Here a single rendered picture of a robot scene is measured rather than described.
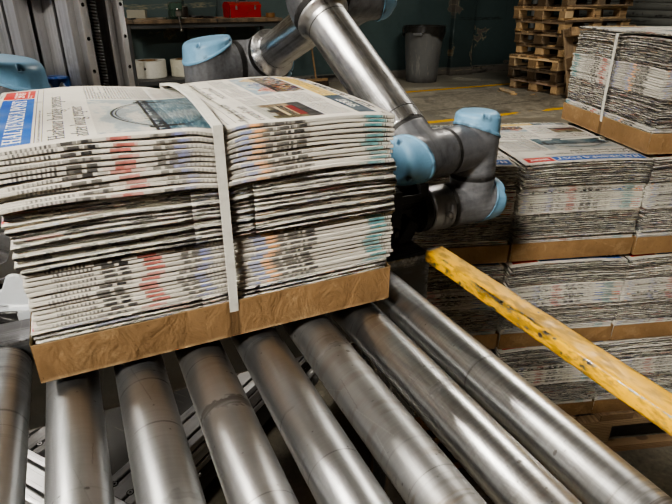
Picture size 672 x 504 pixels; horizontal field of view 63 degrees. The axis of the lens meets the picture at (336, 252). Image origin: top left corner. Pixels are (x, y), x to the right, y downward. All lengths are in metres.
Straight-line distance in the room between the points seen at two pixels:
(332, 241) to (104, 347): 0.25
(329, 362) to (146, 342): 0.18
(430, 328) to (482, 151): 0.37
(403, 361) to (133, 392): 0.27
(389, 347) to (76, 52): 0.88
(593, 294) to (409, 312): 0.79
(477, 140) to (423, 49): 7.31
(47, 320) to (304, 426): 0.25
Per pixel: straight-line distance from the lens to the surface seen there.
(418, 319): 0.65
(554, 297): 1.35
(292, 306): 0.60
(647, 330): 1.55
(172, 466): 0.48
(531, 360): 1.43
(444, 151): 0.84
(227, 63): 1.37
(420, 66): 8.24
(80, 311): 0.56
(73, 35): 1.23
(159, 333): 0.58
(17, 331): 0.71
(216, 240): 0.55
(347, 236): 0.60
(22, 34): 1.26
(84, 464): 0.51
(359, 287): 0.63
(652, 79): 1.33
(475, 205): 0.94
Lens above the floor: 1.14
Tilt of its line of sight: 25 degrees down
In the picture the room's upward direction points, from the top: straight up
